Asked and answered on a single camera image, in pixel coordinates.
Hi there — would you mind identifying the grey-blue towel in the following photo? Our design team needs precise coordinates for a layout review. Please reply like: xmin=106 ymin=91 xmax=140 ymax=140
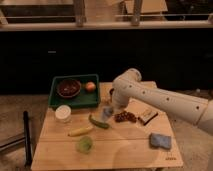
xmin=101 ymin=106 xmax=114 ymax=122

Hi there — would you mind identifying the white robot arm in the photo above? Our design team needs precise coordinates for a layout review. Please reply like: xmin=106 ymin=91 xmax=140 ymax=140
xmin=112 ymin=68 xmax=213 ymax=136

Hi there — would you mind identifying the white paper cup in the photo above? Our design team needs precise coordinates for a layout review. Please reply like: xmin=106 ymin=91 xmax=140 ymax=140
xmin=55 ymin=105 xmax=71 ymax=122

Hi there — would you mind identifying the green cup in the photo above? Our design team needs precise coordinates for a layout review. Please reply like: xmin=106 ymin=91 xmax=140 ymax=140
xmin=77 ymin=136 xmax=93 ymax=154

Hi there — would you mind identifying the orange apple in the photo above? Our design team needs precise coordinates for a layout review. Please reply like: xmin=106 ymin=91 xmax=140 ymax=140
xmin=85 ymin=82 xmax=96 ymax=92

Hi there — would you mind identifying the green plastic tray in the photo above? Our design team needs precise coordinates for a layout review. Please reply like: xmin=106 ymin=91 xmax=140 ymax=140
xmin=48 ymin=74 xmax=100 ymax=109

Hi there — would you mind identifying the red grapes bunch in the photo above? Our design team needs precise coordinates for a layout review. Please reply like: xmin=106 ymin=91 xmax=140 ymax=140
xmin=114 ymin=111 xmax=137 ymax=123

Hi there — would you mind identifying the dark red bowl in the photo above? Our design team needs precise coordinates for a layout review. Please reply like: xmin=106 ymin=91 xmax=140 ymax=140
xmin=56 ymin=79 xmax=81 ymax=98

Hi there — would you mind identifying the green cucumber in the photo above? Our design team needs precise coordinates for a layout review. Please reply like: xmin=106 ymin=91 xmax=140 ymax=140
xmin=88 ymin=114 xmax=110 ymax=129

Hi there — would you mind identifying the brown box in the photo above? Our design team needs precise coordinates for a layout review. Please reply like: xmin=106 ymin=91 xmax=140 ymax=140
xmin=138 ymin=108 xmax=158 ymax=125

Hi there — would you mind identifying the yellow banana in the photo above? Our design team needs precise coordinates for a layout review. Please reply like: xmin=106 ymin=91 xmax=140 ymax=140
xmin=68 ymin=126 xmax=93 ymax=137

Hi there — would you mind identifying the blue sponge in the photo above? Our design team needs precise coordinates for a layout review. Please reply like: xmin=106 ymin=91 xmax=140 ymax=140
xmin=149 ymin=133 xmax=172 ymax=150

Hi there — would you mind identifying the black pole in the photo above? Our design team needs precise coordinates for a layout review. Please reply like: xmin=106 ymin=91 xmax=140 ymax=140
xmin=23 ymin=111 xmax=32 ymax=166

